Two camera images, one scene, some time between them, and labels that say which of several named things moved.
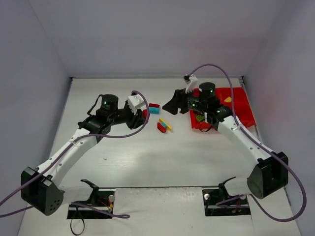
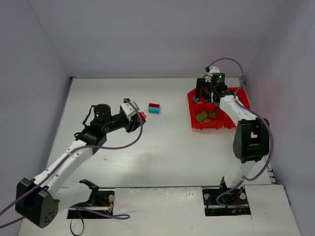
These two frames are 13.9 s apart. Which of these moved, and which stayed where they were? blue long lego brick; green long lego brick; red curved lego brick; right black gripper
Moved: red curved lego brick; right black gripper
Stayed: blue long lego brick; green long lego brick
